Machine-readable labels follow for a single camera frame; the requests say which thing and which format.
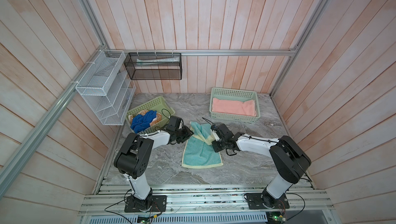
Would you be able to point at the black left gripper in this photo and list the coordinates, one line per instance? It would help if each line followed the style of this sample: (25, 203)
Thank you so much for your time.
(187, 134)

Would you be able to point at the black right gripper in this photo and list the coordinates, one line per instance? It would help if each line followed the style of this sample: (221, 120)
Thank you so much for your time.
(215, 146)

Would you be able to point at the pale yellow teal towel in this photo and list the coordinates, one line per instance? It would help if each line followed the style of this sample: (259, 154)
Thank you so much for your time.
(199, 152)

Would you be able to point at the pink towel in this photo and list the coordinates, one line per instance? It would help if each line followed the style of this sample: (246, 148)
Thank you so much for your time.
(235, 107)

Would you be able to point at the blue towel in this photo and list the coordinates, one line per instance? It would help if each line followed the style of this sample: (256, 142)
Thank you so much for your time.
(142, 120)

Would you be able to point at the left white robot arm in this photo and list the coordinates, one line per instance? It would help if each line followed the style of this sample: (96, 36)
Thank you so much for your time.
(134, 155)

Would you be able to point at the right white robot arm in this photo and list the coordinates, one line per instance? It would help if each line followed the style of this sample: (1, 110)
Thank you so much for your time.
(290, 160)

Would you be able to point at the orange patterned towel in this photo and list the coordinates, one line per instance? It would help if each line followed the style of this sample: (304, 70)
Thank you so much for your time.
(155, 121)

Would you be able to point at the light green towel basket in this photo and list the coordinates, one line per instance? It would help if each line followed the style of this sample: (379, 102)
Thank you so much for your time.
(156, 104)

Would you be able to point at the mint green empty basket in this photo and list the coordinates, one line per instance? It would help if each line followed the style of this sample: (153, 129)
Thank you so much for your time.
(232, 94)

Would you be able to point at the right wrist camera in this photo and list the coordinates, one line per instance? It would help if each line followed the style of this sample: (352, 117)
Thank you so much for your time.
(221, 130)

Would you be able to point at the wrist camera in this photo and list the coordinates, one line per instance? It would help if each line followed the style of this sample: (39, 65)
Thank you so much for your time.
(175, 124)
(221, 130)

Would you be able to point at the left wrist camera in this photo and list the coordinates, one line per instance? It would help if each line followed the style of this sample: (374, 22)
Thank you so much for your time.
(175, 124)

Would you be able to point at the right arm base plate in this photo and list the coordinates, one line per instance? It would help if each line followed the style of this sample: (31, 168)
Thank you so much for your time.
(259, 201)

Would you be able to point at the aluminium front rail frame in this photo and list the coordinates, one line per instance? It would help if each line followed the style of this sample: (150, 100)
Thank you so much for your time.
(205, 198)

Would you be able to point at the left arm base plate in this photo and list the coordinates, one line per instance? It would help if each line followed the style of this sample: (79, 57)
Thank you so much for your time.
(156, 203)

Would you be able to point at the black wire mesh basket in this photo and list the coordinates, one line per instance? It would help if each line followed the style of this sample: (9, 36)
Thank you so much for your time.
(154, 66)

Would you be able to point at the white wire mesh shelf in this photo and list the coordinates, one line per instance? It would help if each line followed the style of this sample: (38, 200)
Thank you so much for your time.
(106, 87)

